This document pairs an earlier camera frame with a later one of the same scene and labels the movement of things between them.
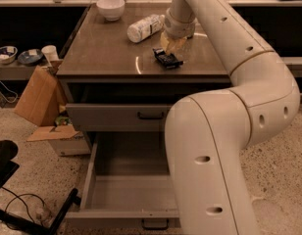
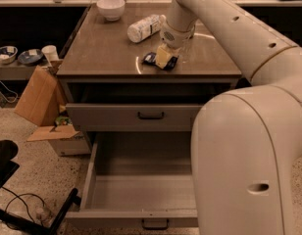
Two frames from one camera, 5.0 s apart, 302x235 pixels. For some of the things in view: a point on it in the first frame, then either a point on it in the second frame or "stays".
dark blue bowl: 30,56 stays
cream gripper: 177,28 -> 174,38
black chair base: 5,166 stays
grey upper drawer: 117,117 stays
